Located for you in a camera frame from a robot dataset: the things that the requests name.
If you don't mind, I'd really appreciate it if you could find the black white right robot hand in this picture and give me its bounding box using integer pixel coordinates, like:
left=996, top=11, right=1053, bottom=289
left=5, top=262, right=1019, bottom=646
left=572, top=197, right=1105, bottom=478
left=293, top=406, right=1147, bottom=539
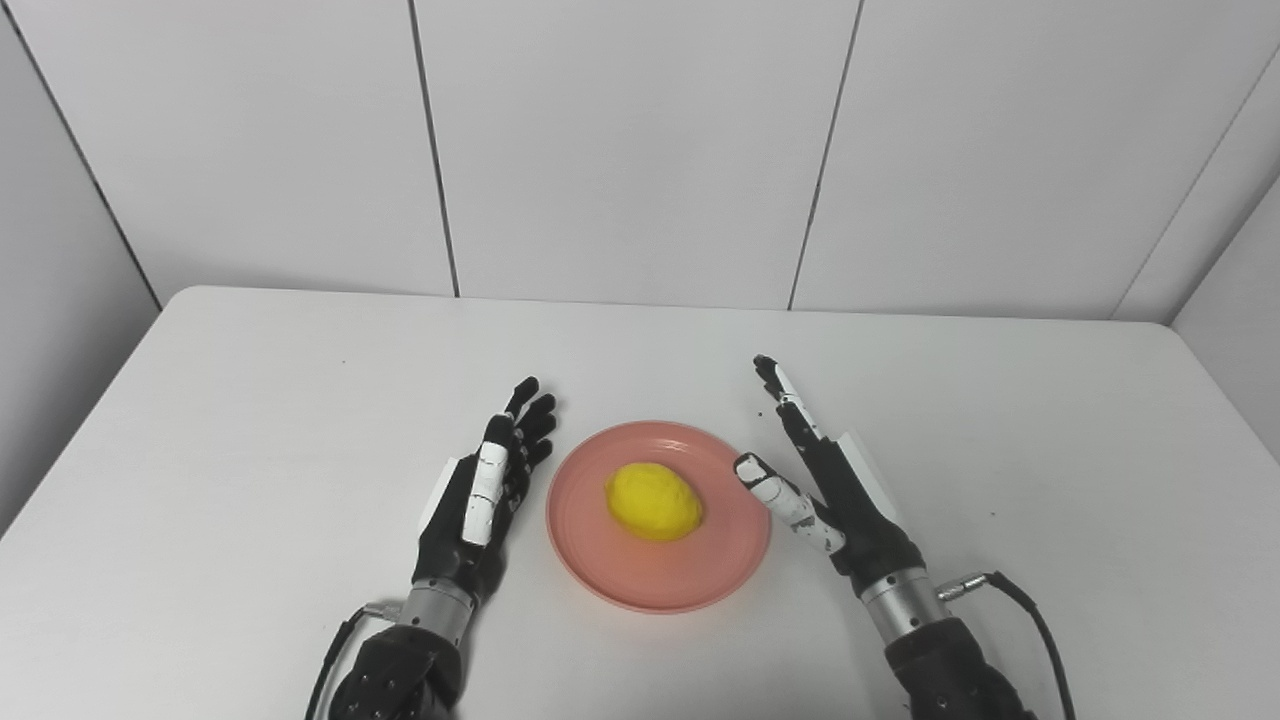
left=733, top=353, right=927, bottom=602

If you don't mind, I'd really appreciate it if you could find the yellow lemon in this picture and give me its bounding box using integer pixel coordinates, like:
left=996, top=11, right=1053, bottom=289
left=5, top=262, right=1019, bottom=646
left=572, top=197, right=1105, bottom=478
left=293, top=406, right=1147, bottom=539
left=604, top=461, right=705, bottom=544

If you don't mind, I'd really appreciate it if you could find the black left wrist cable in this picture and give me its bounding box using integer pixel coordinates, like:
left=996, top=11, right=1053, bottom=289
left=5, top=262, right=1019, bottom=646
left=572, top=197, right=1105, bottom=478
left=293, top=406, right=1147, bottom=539
left=304, top=601, right=407, bottom=720

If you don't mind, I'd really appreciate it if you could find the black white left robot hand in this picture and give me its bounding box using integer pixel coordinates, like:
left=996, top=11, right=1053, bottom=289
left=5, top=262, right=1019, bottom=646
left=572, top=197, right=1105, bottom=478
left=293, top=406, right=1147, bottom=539
left=411, top=376, right=558, bottom=607

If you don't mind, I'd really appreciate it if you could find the pink round plate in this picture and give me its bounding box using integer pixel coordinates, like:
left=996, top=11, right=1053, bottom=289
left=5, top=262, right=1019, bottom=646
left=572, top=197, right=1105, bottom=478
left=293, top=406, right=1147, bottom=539
left=545, top=420, right=773, bottom=615

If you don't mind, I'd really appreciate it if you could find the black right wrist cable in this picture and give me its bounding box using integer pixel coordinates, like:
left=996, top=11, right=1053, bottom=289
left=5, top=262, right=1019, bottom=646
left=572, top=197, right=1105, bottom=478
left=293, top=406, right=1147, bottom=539
left=936, top=570, right=1077, bottom=720

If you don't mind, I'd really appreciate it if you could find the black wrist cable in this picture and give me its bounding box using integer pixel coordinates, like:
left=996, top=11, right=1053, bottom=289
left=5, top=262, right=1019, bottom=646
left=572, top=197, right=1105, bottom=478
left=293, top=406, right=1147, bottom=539
left=304, top=601, right=407, bottom=720
left=936, top=570, right=1077, bottom=720

